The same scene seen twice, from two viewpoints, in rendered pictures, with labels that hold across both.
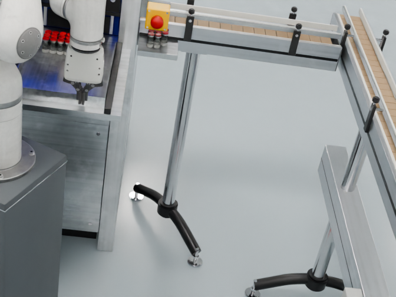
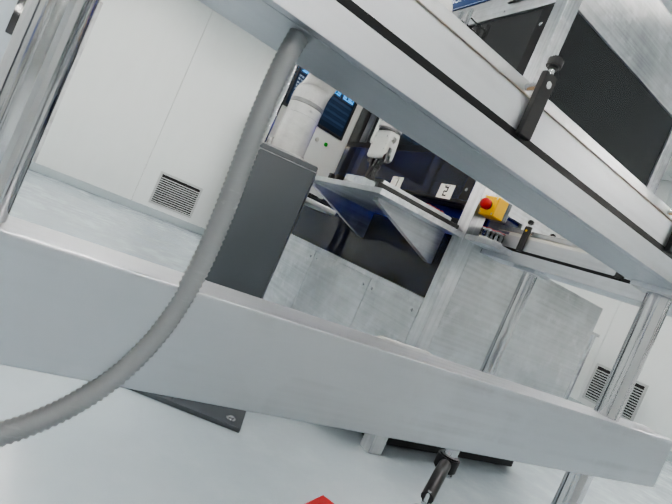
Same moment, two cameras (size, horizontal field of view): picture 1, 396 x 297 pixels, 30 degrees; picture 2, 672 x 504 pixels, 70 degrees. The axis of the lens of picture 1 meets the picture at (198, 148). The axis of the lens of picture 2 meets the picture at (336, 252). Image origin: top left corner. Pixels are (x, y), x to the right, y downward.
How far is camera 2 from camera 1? 2.03 m
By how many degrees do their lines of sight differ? 69
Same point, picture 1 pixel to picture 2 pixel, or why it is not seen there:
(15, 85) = (311, 89)
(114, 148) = (415, 328)
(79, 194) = not seen: hidden behind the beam
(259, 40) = (586, 258)
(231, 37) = (559, 252)
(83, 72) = (376, 147)
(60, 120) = (396, 291)
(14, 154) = (287, 140)
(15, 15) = not seen: hidden behind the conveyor
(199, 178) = not seen: outside the picture
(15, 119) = (300, 114)
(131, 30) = (468, 215)
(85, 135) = (403, 309)
